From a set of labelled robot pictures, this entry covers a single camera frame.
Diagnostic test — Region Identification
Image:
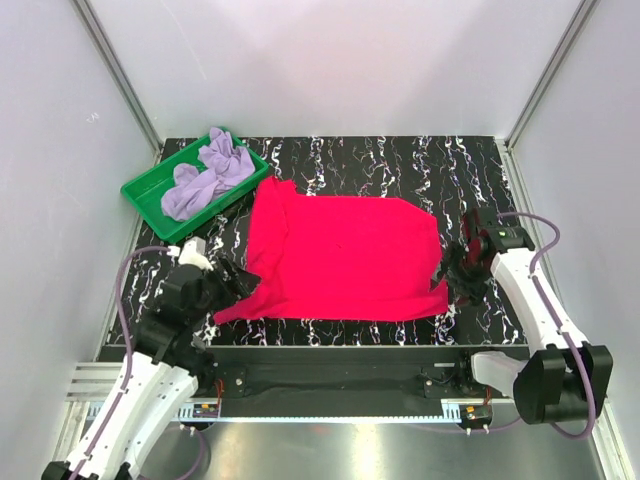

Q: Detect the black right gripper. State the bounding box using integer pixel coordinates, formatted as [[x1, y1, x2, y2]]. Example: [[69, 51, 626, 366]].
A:
[[429, 240, 493, 308]]

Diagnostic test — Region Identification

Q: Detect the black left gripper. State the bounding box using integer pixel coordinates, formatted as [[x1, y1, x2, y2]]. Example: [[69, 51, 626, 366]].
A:
[[187, 253, 260, 324]]

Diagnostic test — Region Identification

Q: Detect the red t shirt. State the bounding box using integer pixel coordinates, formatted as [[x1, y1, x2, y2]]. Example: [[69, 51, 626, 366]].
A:
[[214, 177, 449, 325]]

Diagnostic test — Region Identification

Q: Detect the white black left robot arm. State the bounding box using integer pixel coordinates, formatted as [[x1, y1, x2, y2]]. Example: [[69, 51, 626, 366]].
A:
[[42, 257, 260, 479]]

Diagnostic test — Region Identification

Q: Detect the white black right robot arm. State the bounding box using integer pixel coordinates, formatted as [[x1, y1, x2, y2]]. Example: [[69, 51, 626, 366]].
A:
[[431, 207, 613, 439]]

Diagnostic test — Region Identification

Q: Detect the lavender t shirt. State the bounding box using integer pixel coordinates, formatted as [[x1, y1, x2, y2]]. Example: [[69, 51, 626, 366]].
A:
[[161, 127, 255, 222]]

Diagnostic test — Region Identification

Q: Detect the green plastic bin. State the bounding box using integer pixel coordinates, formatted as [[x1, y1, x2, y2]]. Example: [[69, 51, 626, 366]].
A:
[[121, 127, 269, 243]]

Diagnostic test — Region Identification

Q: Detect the left small circuit board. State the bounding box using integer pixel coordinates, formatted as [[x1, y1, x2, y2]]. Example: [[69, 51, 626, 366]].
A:
[[193, 403, 220, 418]]

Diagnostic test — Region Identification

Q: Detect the right orange connector box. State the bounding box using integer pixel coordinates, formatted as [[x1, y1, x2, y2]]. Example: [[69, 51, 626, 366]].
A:
[[460, 403, 493, 436]]

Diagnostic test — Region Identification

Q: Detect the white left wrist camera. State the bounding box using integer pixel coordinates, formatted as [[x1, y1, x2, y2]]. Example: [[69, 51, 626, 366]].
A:
[[168, 237, 213, 272]]

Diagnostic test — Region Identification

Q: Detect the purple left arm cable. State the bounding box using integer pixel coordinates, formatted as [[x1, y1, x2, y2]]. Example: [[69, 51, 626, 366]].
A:
[[69, 245, 174, 480]]

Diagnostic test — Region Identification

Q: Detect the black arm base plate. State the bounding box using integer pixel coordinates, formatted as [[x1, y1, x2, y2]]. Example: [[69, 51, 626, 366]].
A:
[[195, 346, 501, 411]]

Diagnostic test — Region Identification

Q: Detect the grey slotted cable duct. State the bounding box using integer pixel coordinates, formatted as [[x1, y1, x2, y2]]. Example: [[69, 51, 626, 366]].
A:
[[169, 399, 461, 424]]

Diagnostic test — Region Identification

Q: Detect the aluminium front rail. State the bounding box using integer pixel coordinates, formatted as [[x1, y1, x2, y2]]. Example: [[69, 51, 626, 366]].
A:
[[64, 362, 612, 404]]

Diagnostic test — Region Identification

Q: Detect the aluminium frame profile left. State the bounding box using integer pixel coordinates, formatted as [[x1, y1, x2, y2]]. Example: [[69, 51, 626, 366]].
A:
[[70, 0, 164, 156]]

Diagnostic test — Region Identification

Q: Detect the aluminium frame profile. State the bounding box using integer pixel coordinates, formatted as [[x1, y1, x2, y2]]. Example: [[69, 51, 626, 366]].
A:
[[70, 0, 164, 156], [504, 0, 600, 151]]

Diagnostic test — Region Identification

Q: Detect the aluminium frame profile right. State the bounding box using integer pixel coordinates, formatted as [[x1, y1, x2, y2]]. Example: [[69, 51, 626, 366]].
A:
[[504, 0, 600, 151]]

